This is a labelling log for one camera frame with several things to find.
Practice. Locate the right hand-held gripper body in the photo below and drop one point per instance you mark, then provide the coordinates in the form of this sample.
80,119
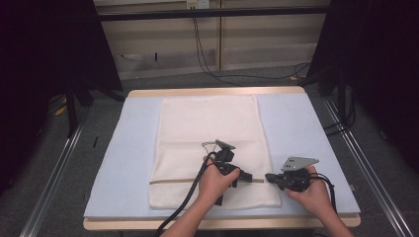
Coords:
294,174

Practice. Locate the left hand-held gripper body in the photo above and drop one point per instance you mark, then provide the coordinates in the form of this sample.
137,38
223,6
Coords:
226,158

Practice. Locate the white towel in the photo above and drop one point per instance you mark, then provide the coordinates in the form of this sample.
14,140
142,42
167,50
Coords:
207,125

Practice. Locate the person's right hand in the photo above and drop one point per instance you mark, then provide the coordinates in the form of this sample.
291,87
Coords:
313,191

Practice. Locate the person's left hand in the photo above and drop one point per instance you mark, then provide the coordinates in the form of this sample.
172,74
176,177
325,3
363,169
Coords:
214,184

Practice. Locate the wooden table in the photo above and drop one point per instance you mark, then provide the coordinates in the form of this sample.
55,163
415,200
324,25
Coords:
214,91

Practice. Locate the black metal stand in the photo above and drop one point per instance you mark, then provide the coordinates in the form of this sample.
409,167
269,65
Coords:
343,98
71,112

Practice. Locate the light blue foam mat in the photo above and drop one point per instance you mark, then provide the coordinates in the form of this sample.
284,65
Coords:
131,148

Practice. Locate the black curtain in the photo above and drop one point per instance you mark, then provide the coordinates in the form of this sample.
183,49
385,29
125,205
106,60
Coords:
378,65
49,49

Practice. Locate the black horizontal bar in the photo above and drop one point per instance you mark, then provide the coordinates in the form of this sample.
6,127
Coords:
210,13

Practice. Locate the metal floor rail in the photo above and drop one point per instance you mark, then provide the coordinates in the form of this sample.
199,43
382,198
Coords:
372,171
49,184

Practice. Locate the white wall outlet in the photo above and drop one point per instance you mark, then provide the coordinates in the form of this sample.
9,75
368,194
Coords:
197,3

